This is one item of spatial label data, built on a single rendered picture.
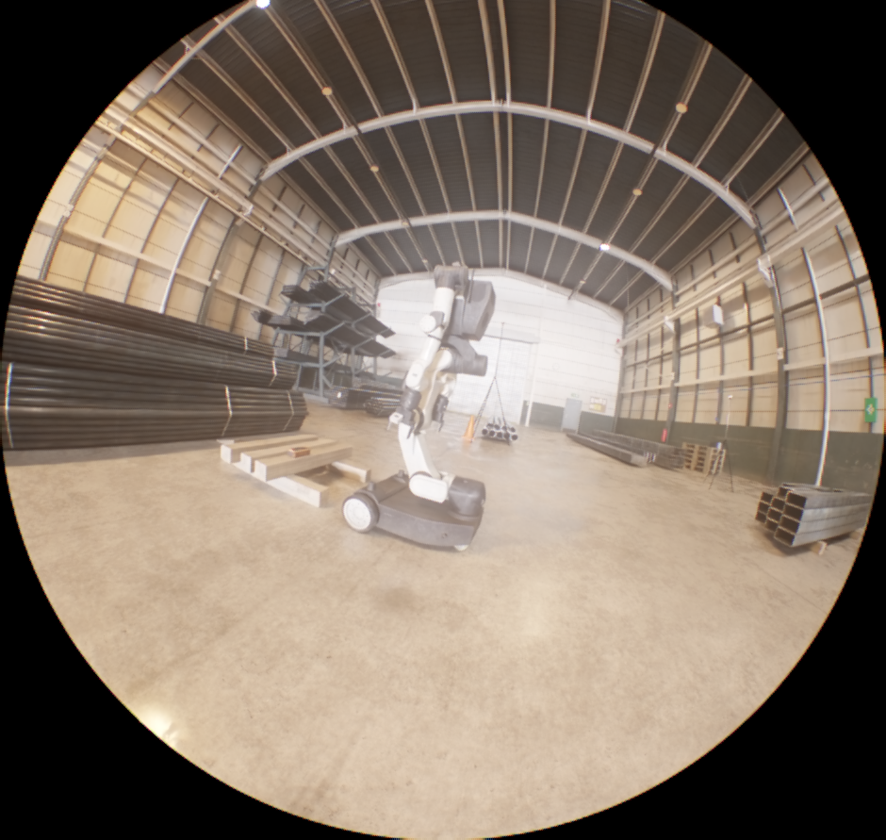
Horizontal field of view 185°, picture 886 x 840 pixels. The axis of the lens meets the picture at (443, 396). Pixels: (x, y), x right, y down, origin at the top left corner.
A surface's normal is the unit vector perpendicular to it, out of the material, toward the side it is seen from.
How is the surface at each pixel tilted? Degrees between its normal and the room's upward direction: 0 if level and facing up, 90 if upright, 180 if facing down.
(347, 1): 170
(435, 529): 90
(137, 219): 90
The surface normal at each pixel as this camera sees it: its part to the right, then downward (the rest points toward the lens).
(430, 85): -0.01, 1.00
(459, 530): 0.04, 0.00
